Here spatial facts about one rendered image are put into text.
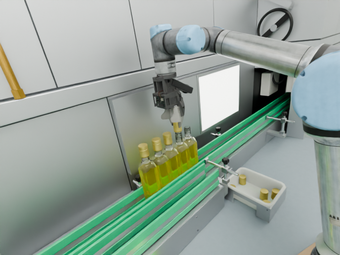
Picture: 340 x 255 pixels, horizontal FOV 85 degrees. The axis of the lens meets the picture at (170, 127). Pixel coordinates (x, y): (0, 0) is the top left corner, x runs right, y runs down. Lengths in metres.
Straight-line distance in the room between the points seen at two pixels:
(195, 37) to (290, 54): 0.24
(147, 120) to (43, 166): 0.41
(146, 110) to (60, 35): 0.38
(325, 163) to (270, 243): 0.52
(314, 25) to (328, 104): 1.10
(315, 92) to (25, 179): 0.78
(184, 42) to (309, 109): 0.35
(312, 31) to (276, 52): 0.90
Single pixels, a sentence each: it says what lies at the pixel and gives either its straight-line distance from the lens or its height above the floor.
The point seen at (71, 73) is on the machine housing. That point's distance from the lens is 0.71.
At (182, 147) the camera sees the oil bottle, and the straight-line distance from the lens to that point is 0.79.
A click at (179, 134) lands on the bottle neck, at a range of 0.77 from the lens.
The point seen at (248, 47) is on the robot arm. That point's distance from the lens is 0.60.
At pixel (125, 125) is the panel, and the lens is 0.77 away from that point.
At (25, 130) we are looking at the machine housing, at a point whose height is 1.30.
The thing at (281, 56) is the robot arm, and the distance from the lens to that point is 0.56.
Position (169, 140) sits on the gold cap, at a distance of 0.74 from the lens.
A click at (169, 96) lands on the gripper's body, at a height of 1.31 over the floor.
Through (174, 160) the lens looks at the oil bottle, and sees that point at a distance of 0.78.
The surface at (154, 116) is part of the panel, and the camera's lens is 0.83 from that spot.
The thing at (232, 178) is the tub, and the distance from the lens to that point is 1.02.
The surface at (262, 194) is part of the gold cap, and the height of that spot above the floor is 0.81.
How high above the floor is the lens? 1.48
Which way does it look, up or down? 24 degrees down
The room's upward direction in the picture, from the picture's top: 8 degrees counter-clockwise
